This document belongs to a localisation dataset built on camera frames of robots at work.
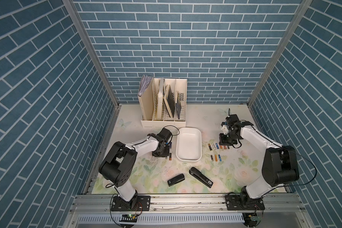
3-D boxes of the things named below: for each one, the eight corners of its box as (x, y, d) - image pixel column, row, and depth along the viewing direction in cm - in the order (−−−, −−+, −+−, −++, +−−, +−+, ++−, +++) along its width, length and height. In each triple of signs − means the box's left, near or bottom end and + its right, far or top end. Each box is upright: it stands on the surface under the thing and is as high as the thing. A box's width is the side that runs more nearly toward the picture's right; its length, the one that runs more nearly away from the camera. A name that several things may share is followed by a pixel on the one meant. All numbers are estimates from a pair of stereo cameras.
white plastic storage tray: (175, 163, 90) (175, 159, 85) (176, 131, 105) (176, 126, 101) (203, 163, 90) (205, 159, 85) (199, 131, 106) (200, 127, 101)
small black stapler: (169, 187, 81) (168, 185, 78) (167, 182, 83) (167, 180, 79) (185, 180, 84) (185, 177, 80) (182, 175, 85) (183, 173, 82)
